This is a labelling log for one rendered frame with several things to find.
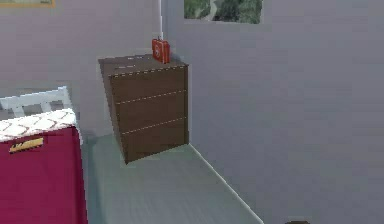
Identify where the brown chest of drawers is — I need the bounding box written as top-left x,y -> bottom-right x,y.
98,54 -> 190,165

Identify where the red alarm clock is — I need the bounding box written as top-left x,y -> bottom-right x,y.
151,35 -> 171,65

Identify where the window with green view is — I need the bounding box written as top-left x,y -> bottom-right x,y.
183,0 -> 264,25

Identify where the white patterned pillow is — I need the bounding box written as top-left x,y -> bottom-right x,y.
0,108 -> 78,143

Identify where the bed with red cover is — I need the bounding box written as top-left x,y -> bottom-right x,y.
0,85 -> 89,224

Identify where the yellow flat object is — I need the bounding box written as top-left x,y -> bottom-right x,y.
8,137 -> 45,154

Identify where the yellow framed picture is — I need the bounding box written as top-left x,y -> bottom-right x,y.
0,0 -> 56,9

